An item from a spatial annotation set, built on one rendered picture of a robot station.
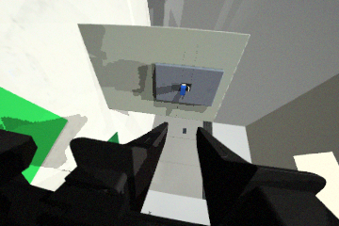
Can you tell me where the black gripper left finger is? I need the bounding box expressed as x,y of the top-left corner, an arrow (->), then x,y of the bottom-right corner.
69,122 -> 169,213

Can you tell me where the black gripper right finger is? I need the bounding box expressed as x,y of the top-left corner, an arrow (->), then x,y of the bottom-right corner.
196,127 -> 327,226

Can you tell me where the green flat square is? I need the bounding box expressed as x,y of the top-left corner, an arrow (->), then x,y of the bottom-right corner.
0,87 -> 67,183

